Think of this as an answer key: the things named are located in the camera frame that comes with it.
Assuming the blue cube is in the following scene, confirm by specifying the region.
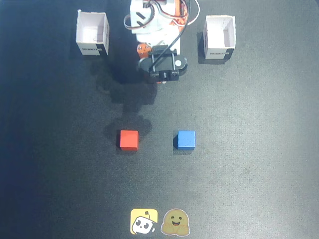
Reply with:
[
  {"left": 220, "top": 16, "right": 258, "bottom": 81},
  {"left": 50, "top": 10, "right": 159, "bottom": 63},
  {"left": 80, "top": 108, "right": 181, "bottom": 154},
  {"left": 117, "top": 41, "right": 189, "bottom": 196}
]
[{"left": 176, "top": 130, "right": 197, "bottom": 150}]

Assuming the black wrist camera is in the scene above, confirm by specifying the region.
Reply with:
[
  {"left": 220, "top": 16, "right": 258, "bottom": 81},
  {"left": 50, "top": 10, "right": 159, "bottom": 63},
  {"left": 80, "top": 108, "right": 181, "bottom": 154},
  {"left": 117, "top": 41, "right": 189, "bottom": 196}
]
[{"left": 138, "top": 45, "right": 188, "bottom": 84}]

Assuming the hugging face emoji sticker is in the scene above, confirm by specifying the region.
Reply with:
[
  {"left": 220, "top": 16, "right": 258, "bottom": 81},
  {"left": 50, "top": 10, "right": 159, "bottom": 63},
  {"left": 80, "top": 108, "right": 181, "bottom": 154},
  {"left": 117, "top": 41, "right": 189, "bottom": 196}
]
[{"left": 160, "top": 208, "right": 190, "bottom": 236}]

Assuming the dark grey felt mat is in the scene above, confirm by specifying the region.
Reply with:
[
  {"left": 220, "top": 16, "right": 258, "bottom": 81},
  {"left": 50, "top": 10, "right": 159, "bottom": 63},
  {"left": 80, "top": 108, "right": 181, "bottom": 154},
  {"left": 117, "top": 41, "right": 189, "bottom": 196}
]
[{"left": 0, "top": 0, "right": 319, "bottom": 239}]

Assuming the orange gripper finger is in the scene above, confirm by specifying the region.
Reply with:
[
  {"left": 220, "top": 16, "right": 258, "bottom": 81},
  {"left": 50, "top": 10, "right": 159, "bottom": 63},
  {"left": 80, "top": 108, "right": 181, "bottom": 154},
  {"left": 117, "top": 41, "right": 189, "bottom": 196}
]
[{"left": 136, "top": 42, "right": 152, "bottom": 60}]

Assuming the white servo cable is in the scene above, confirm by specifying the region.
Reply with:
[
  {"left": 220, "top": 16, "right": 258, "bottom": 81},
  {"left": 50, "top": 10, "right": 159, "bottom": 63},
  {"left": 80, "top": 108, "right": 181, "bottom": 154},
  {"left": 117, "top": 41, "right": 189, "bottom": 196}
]
[{"left": 185, "top": 0, "right": 201, "bottom": 25}]

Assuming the black camera cable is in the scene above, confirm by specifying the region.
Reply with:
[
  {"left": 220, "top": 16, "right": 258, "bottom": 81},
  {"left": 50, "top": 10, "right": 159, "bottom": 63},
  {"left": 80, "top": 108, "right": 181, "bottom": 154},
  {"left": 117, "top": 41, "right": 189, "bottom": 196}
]
[{"left": 149, "top": 0, "right": 191, "bottom": 73}]

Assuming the white paper box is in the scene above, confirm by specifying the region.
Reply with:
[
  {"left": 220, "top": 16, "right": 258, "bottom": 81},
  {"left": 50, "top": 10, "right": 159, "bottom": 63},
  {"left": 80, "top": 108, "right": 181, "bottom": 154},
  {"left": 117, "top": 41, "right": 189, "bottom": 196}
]
[
  {"left": 76, "top": 9, "right": 110, "bottom": 57},
  {"left": 203, "top": 14, "right": 237, "bottom": 60}
]

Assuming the grey servo wire bundle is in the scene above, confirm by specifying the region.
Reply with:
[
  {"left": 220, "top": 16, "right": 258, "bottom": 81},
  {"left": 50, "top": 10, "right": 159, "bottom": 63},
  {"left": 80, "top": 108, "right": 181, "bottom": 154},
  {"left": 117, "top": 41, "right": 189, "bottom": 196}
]
[{"left": 123, "top": 13, "right": 140, "bottom": 32}]

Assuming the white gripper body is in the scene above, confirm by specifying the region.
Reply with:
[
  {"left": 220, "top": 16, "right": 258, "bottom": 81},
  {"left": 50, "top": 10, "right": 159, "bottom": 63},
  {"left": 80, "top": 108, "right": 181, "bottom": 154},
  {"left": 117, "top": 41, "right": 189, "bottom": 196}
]
[{"left": 136, "top": 26, "right": 182, "bottom": 62}]

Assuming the red white servo wire bundle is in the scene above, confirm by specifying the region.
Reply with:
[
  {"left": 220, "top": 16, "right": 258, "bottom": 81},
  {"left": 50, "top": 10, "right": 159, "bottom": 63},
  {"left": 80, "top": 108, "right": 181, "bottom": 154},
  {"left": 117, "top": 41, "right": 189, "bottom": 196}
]
[{"left": 144, "top": 0, "right": 187, "bottom": 27}]

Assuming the yellow robot sticker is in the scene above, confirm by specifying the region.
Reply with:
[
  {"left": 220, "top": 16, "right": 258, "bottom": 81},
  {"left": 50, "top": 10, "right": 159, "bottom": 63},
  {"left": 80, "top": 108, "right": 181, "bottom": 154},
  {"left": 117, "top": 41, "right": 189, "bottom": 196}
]
[{"left": 130, "top": 208, "right": 159, "bottom": 235}]

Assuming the red cube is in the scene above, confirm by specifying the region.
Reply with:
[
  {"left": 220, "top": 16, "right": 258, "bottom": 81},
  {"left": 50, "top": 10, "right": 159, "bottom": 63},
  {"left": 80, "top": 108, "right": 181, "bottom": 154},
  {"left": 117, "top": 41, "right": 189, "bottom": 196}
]
[{"left": 119, "top": 129, "right": 139, "bottom": 152}]

